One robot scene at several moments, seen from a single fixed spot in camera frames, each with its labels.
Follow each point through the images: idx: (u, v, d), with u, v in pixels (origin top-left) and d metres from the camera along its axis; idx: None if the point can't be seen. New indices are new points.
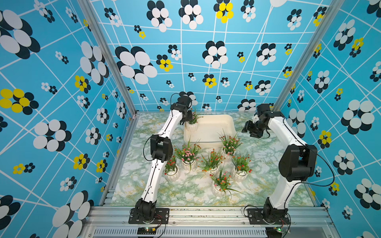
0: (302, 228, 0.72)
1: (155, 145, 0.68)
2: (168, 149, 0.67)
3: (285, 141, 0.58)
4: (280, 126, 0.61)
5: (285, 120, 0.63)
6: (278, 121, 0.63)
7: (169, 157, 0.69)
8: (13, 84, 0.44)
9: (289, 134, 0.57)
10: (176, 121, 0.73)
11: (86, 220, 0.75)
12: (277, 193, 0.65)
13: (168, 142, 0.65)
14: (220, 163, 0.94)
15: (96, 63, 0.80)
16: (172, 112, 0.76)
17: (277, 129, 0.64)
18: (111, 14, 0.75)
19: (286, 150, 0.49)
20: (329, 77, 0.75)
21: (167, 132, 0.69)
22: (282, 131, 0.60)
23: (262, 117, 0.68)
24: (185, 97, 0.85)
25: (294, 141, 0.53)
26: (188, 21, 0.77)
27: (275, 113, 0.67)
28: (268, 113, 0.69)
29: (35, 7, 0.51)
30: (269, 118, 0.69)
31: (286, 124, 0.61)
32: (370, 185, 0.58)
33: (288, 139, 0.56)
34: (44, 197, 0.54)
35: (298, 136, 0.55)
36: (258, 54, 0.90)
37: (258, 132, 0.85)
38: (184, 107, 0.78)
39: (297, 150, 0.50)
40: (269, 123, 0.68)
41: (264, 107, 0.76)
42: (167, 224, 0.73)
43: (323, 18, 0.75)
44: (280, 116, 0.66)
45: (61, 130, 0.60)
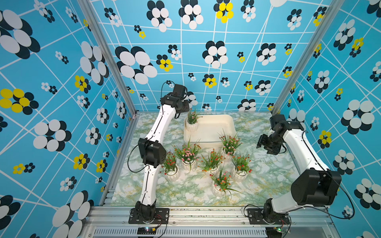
0: (302, 228, 0.72)
1: (144, 149, 0.59)
2: (159, 155, 0.58)
3: (302, 161, 0.50)
4: (298, 143, 0.53)
5: (304, 135, 0.54)
6: (296, 136, 0.55)
7: (161, 161, 0.61)
8: (13, 84, 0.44)
9: (308, 154, 0.49)
10: (167, 119, 0.62)
11: (86, 220, 0.75)
12: (282, 201, 0.61)
13: (158, 147, 0.56)
14: (220, 163, 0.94)
15: (96, 63, 0.80)
16: (163, 108, 0.65)
17: (293, 146, 0.55)
18: (111, 14, 0.75)
19: (303, 174, 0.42)
20: (329, 77, 0.75)
21: (158, 134, 0.59)
22: (299, 148, 0.52)
23: (277, 127, 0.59)
24: (178, 87, 0.71)
25: (314, 165, 0.45)
26: (188, 21, 0.77)
27: (292, 125, 0.58)
28: (285, 122, 0.60)
29: (35, 7, 0.51)
30: (285, 129, 0.60)
31: (305, 141, 0.52)
32: (370, 185, 0.58)
33: (307, 161, 0.48)
34: (44, 197, 0.54)
35: (319, 158, 0.47)
36: (258, 54, 0.90)
37: (274, 146, 0.74)
38: (177, 100, 0.66)
39: (317, 176, 0.42)
40: (285, 135, 0.60)
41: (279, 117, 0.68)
42: (167, 224, 0.73)
43: (323, 18, 0.75)
44: (298, 129, 0.57)
45: (61, 130, 0.60)
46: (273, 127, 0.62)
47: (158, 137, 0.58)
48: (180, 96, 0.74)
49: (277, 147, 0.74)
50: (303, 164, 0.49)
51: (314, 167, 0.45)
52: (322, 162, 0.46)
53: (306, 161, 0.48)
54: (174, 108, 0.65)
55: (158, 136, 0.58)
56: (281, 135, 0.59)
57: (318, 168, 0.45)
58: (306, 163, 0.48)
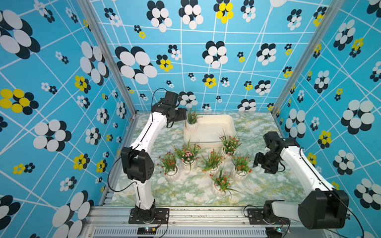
0: (302, 228, 0.72)
1: (127, 161, 0.50)
2: (146, 167, 0.49)
3: (306, 182, 0.47)
4: (297, 161, 0.51)
5: (302, 153, 0.53)
6: (294, 154, 0.53)
7: (148, 175, 0.52)
8: (13, 84, 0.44)
9: (310, 173, 0.46)
10: (157, 127, 0.56)
11: (86, 220, 0.75)
12: (284, 208, 0.59)
13: (144, 157, 0.48)
14: (220, 163, 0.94)
15: (96, 63, 0.80)
16: (153, 115, 0.59)
17: (293, 164, 0.53)
18: (111, 14, 0.75)
19: (310, 196, 0.43)
20: (329, 77, 0.75)
21: (145, 143, 0.51)
22: (300, 167, 0.50)
23: (272, 145, 0.63)
24: (171, 92, 0.67)
25: (318, 185, 0.43)
26: (188, 21, 0.77)
27: (288, 142, 0.58)
28: (281, 140, 0.59)
29: (35, 7, 0.51)
30: (282, 147, 0.58)
31: (303, 159, 0.51)
32: (370, 185, 0.58)
33: (310, 181, 0.45)
34: (44, 197, 0.54)
35: (321, 177, 0.45)
36: (258, 54, 0.90)
37: (271, 165, 0.72)
38: (168, 108, 0.61)
39: (324, 198, 0.40)
40: (283, 153, 0.58)
41: (274, 135, 0.67)
42: (167, 224, 0.73)
43: (323, 18, 0.75)
44: (294, 146, 0.56)
45: (61, 130, 0.60)
46: (269, 146, 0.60)
47: (145, 146, 0.50)
48: (172, 104, 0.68)
49: (275, 166, 0.72)
50: (307, 185, 0.47)
51: (320, 188, 0.42)
52: (326, 181, 0.44)
53: (309, 182, 0.46)
54: (165, 116, 0.59)
55: (145, 145, 0.50)
56: (277, 153, 0.64)
57: (324, 188, 0.42)
58: (310, 184, 0.45)
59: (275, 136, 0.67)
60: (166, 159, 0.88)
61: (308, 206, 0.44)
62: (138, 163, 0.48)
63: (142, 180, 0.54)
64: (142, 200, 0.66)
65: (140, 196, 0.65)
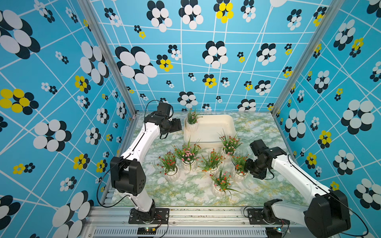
0: (303, 228, 0.73)
1: (117, 173, 0.46)
2: (137, 179, 0.46)
3: (304, 190, 0.47)
4: (289, 169, 0.52)
5: (290, 160, 0.55)
6: (284, 163, 0.54)
7: (139, 189, 0.47)
8: (14, 85, 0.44)
9: (305, 180, 0.47)
10: (150, 137, 0.54)
11: (86, 220, 0.75)
12: (287, 212, 0.58)
13: (135, 167, 0.44)
14: (220, 163, 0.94)
15: (96, 63, 0.80)
16: (146, 125, 0.58)
17: (286, 173, 0.54)
18: (111, 14, 0.75)
19: (313, 204, 0.42)
20: (329, 77, 0.75)
21: (137, 151, 0.49)
22: (294, 175, 0.51)
23: (261, 156, 0.63)
24: (163, 104, 0.67)
25: (316, 190, 0.44)
26: (188, 21, 0.77)
27: (276, 152, 0.60)
28: (269, 151, 0.60)
29: (35, 7, 0.51)
30: (271, 158, 0.59)
31: (294, 166, 0.52)
32: (370, 185, 0.58)
33: (308, 187, 0.46)
34: (44, 197, 0.54)
35: (316, 181, 0.46)
36: (258, 54, 0.90)
37: (259, 172, 0.75)
38: (161, 119, 0.60)
39: (326, 203, 0.40)
40: (274, 165, 0.59)
41: (260, 145, 0.68)
42: (168, 224, 0.74)
43: (323, 18, 0.75)
44: (282, 154, 0.58)
45: (61, 130, 0.60)
46: (258, 157, 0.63)
47: (137, 155, 0.48)
48: (166, 115, 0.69)
49: (263, 172, 0.74)
50: (305, 192, 0.47)
51: (319, 192, 0.43)
52: (321, 185, 0.45)
53: (307, 188, 0.46)
54: (158, 126, 0.58)
55: (137, 154, 0.48)
56: (267, 164, 0.66)
57: (322, 193, 0.43)
58: (308, 190, 0.46)
59: (262, 147, 0.67)
60: (166, 159, 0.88)
61: (314, 214, 0.43)
62: (129, 175, 0.49)
63: (133, 193, 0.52)
64: (140, 205, 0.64)
65: (136, 203, 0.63)
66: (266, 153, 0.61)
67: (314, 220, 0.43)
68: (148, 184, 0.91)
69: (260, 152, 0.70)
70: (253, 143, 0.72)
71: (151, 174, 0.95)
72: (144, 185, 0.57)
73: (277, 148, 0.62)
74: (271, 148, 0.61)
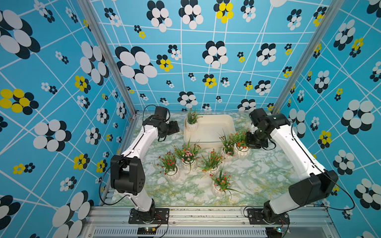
0: (302, 228, 0.72)
1: (117, 171, 0.47)
2: (137, 177, 0.46)
3: (299, 165, 0.47)
4: (289, 143, 0.49)
5: (293, 135, 0.50)
6: (286, 136, 0.50)
7: (139, 188, 0.48)
8: (13, 84, 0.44)
9: (303, 157, 0.46)
10: (149, 138, 0.56)
11: (86, 220, 0.75)
12: (280, 202, 0.61)
13: (136, 164, 0.46)
14: (220, 163, 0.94)
15: (96, 63, 0.80)
16: (144, 127, 0.60)
17: (285, 146, 0.51)
18: (111, 14, 0.75)
19: (304, 181, 0.44)
20: (329, 77, 0.75)
21: (137, 150, 0.50)
22: (292, 149, 0.49)
23: (262, 123, 0.57)
24: (160, 107, 0.70)
25: (312, 169, 0.43)
26: (188, 21, 0.77)
27: (279, 121, 0.53)
28: (270, 119, 0.54)
29: (35, 7, 0.51)
30: (273, 127, 0.54)
31: (295, 140, 0.49)
32: (370, 185, 0.58)
33: (304, 165, 0.45)
34: (44, 197, 0.54)
35: (314, 160, 0.45)
36: (258, 54, 0.90)
37: (261, 143, 0.70)
38: (159, 122, 0.63)
39: (318, 183, 0.41)
40: (274, 134, 0.55)
41: (260, 113, 0.62)
42: (168, 224, 0.74)
43: (323, 18, 0.75)
44: (285, 125, 0.52)
45: (61, 130, 0.60)
46: (259, 124, 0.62)
47: (137, 153, 0.49)
48: (163, 118, 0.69)
49: (264, 142, 0.70)
50: (300, 168, 0.47)
51: (314, 171, 0.43)
52: (318, 164, 0.44)
53: (304, 165, 0.45)
54: (157, 129, 0.61)
55: (137, 152, 0.49)
56: (267, 132, 0.60)
57: (317, 172, 0.43)
58: (304, 168, 0.45)
59: (263, 114, 0.61)
60: (166, 159, 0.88)
61: (301, 189, 0.46)
62: (129, 173, 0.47)
63: (133, 193, 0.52)
64: (140, 205, 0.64)
65: (135, 203, 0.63)
66: (267, 120, 0.55)
67: (299, 192, 0.47)
68: (148, 184, 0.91)
69: (261, 120, 0.62)
70: (253, 111, 0.65)
71: (151, 174, 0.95)
72: (143, 185, 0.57)
73: (281, 116, 0.55)
74: (275, 115, 0.55)
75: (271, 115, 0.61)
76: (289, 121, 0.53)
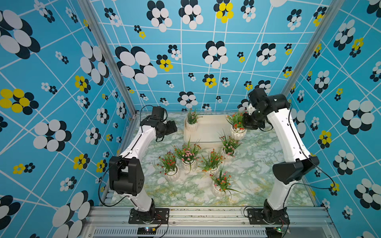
0: (302, 228, 0.72)
1: (116, 172, 0.46)
2: (136, 177, 0.46)
3: (287, 150, 0.50)
4: (285, 128, 0.50)
5: (290, 121, 0.50)
6: (283, 120, 0.50)
7: (138, 189, 0.47)
8: (13, 84, 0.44)
9: (294, 143, 0.48)
10: (147, 138, 0.56)
11: (86, 220, 0.75)
12: (274, 196, 0.64)
13: (135, 164, 0.45)
14: (220, 163, 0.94)
15: (96, 63, 0.80)
16: (142, 127, 0.60)
17: (279, 129, 0.53)
18: (111, 14, 0.75)
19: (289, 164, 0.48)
20: (329, 77, 0.75)
21: (135, 151, 0.50)
22: (285, 134, 0.50)
23: (261, 104, 0.56)
24: (158, 107, 0.69)
25: (299, 155, 0.47)
26: (188, 21, 0.77)
27: (279, 103, 0.51)
28: (271, 99, 0.52)
29: (35, 7, 0.51)
30: (272, 109, 0.52)
31: (290, 126, 0.49)
32: (370, 185, 0.58)
33: (292, 150, 0.48)
34: (44, 197, 0.54)
35: (302, 146, 0.48)
36: (258, 54, 0.90)
37: (258, 124, 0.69)
38: (158, 122, 0.63)
39: (300, 166, 0.45)
40: (271, 116, 0.54)
41: (260, 93, 0.59)
42: (168, 224, 0.74)
43: (323, 18, 0.75)
44: (284, 108, 0.51)
45: (61, 130, 0.60)
46: (257, 105, 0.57)
47: (136, 154, 0.49)
48: (160, 118, 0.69)
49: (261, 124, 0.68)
50: (288, 152, 0.50)
51: (300, 157, 0.47)
52: (305, 150, 0.47)
53: (291, 150, 0.49)
54: (155, 129, 0.61)
55: (136, 153, 0.49)
56: (264, 113, 0.59)
57: (302, 157, 0.47)
58: (291, 153, 0.49)
59: (262, 94, 0.59)
60: (166, 159, 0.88)
61: (283, 169, 0.52)
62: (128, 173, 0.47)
63: (133, 194, 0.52)
64: (140, 206, 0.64)
65: (135, 204, 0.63)
66: (267, 101, 0.53)
67: (280, 172, 0.54)
68: (148, 184, 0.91)
69: (260, 100, 0.60)
70: (252, 91, 0.63)
71: (151, 174, 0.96)
72: (142, 186, 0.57)
73: (282, 98, 0.52)
74: (276, 97, 0.52)
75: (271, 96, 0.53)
76: (288, 104, 0.52)
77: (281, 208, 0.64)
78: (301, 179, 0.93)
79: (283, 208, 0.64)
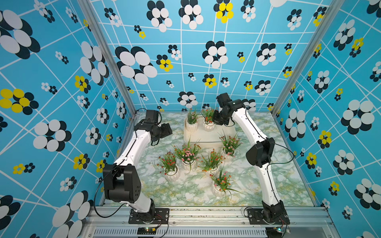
0: (302, 228, 0.72)
1: (111, 181, 0.45)
2: (132, 185, 0.44)
3: (251, 137, 0.65)
4: (244, 121, 0.66)
5: (247, 114, 0.67)
6: (241, 115, 0.67)
7: (135, 196, 0.46)
8: (13, 84, 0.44)
9: (253, 130, 0.63)
10: (142, 143, 0.54)
11: (86, 220, 0.75)
12: (264, 191, 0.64)
13: (131, 171, 0.44)
14: (220, 163, 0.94)
15: (96, 63, 0.80)
16: (136, 132, 0.58)
17: (241, 124, 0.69)
18: (111, 14, 0.75)
19: (253, 148, 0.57)
20: (329, 77, 0.75)
21: (130, 157, 0.48)
22: (245, 126, 0.66)
23: (225, 108, 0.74)
24: (151, 111, 0.68)
25: (258, 138, 0.61)
26: (188, 21, 0.77)
27: (237, 105, 0.69)
28: (231, 104, 0.70)
29: (35, 7, 0.51)
30: (232, 110, 0.70)
31: (248, 118, 0.65)
32: (370, 185, 0.58)
33: (253, 136, 0.63)
34: (44, 197, 0.54)
35: (260, 131, 0.62)
36: (258, 54, 0.90)
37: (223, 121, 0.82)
38: (152, 126, 0.61)
39: (261, 147, 0.58)
40: (233, 116, 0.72)
41: (225, 98, 0.76)
42: (168, 224, 0.74)
43: (323, 18, 0.75)
44: (241, 108, 0.68)
45: (61, 130, 0.60)
46: (222, 108, 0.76)
47: (131, 161, 0.47)
48: (155, 121, 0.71)
49: (226, 121, 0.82)
50: (251, 139, 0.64)
51: (259, 140, 0.60)
52: (262, 134, 0.62)
53: (253, 136, 0.63)
54: (149, 132, 0.59)
55: (130, 160, 0.47)
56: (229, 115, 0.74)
57: (261, 140, 0.60)
58: (253, 138, 0.63)
59: (226, 100, 0.75)
60: (166, 159, 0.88)
61: (251, 153, 0.65)
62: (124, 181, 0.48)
63: (129, 201, 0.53)
64: (139, 208, 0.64)
65: (134, 207, 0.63)
66: (228, 105, 0.70)
67: (250, 156, 0.66)
68: (148, 184, 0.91)
69: (224, 104, 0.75)
70: (220, 96, 0.79)
71: (151, 174, 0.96)
72: (139, 192, 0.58)
73: (239, 101, 0.70)
74: (234, 101, 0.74)
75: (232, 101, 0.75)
76: (244, 105, 0.69)
77: (277, 203, 0.66)
78: (301, 179, 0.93)
79: (278, 202, 0.66)
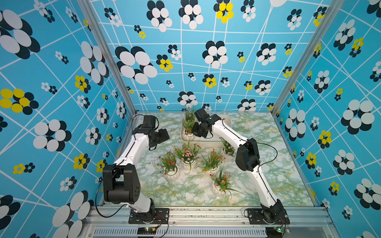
0: (302, 228, 0.72)
1: (110, 181, 0.45)
2: (132, 184, 0.45)
3: (232, 143, 0.68)
4: (223, 130, 0.70)
5: (223, 124, 0.72)
6: (220, 126, 0.71)
7: (135, 197, 0.45)
8: (13, 85, 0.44)
9: (232, 136, 0.66)
10: (140, 146, 0.55)
11: (86, 220, 0.75)
12: (260, 194, 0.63)
13: (131, 171, 0.44)
14: (220, 163, 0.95)
15: (96, 63, 0.80)
16: (135, 135, 0.60)
17: (221, 133, 0.72)
18: (111, 14, 0.75)
19: (238, 152, 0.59)
20: (329, 77, 0.75)
21: (129, 158, 0.49)
22: (225, 133, 0.69)
23: (204, 124, 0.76)
24: (149, 116, 0.70)
25: (239, 141, 0.64)
26: (188, 21, 0.77)
27: (214, 119, 0.74)
28: (209, 119, 0.74)
29: (35, 7, 0.51)
30: (211, 125, 0.75)
31: (226, 127, 0.70)
32: (371, 185, 0.58)
33: (234, 141, 0.66)
34: (44, 197, 0.54)
35: (239, 135, 0.66)
36: (258, 54, 0.90)
37: (202, 133, 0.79)
38: (150, 130, 0.63)
39: (245, 149, 0.60)
40: (213, 129, 0.75)
41: (203, 114, 0.80)
42: (168, 224, 0.74)
43: (323, 18, 0.75)
44: (218, 120, 0.73)
45: (61, 130, 0.60)
46: (201, 123, 0.86)
47: (130, 160, 0.48)
48: (152, 126, 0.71)
49: (204, 134, 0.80)
50: (234, 145, 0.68)
51: (240, 142, 0.63)
52: (242, 137, 0.65)
53: (234, 142, 0.66)
54: (147, 136, 0.61)
55: (130, 160, 0.48)
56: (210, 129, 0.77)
57: (243, 142, 0.63)
58: (235, 143, 0.66)
59: (204, 115, 0.80)
60: (166, 159, 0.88)
61: (239, 159, 0.65)
62: (124, 181, 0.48)
63: (130, 202, 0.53)
64: (139, 208, 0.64)
65: (134, 207, 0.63)
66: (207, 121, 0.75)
67: (239, 161, 0.66)
68: (148, 184, 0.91)
69: (203, 121, 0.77)
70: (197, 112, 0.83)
71: (151, 174, 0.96)
72: (139, 193, 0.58)
73: (215, 115, 0.77)
74: (211, 115, 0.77)
75: (209, 117, 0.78)
76: (221, 117, 0.75)
77: (274, 203, 0.65)
78: (300, 179, 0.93)
79: (276, 202, 0.66)
